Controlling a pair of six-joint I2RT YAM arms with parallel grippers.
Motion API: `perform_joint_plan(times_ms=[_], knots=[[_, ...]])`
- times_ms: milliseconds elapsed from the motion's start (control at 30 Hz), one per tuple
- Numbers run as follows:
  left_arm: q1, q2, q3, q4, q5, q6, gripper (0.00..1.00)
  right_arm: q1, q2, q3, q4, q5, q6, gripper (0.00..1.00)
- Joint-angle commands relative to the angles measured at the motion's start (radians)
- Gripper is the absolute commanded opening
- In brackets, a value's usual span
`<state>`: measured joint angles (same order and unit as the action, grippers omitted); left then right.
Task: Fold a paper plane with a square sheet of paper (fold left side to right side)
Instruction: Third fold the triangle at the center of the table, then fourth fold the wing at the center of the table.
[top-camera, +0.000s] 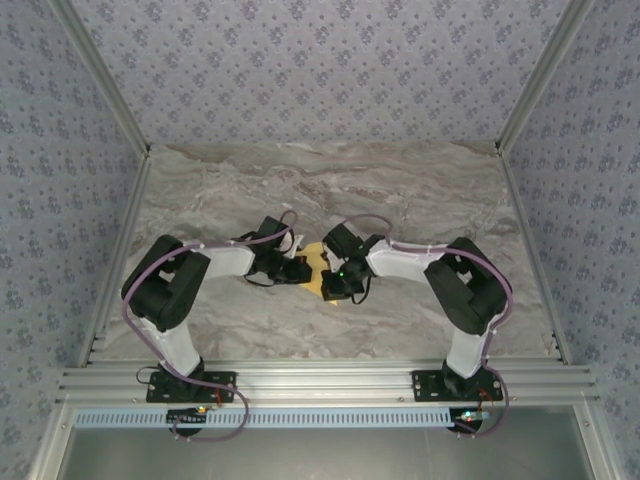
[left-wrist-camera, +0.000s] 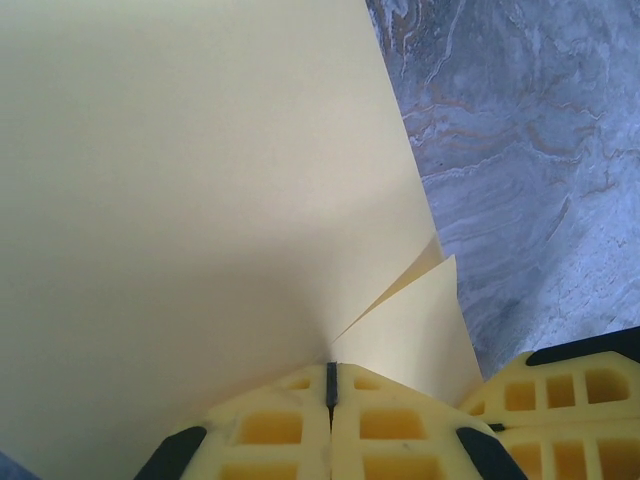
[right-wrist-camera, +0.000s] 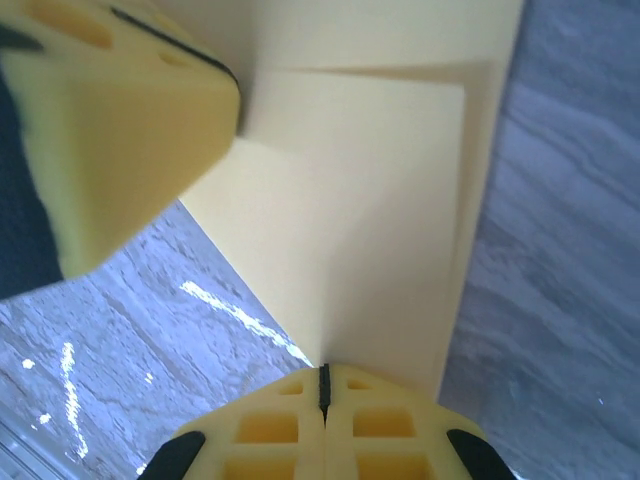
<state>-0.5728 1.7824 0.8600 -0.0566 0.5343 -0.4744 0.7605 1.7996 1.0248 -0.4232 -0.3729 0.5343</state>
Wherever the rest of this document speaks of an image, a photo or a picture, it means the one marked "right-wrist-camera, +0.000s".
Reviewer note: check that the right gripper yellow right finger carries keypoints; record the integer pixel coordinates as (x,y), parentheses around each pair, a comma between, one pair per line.
(400,440)

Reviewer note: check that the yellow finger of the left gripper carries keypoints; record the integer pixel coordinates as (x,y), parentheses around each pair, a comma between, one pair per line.
(140,150)
(170,25)

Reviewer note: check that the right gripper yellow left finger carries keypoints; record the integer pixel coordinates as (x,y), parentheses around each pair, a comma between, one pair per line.
(260,435)

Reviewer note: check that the yellow square paper sheet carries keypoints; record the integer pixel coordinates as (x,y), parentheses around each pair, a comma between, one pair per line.
(375,200)

